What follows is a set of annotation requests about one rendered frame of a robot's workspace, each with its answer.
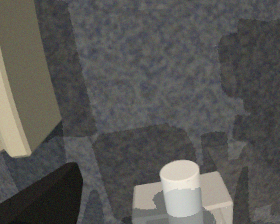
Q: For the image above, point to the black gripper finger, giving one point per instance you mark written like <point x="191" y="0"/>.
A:
<point x="55" y="199"/>

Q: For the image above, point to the grey cylinder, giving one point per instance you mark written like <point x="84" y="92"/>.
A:
<point x="182" y="191"/>

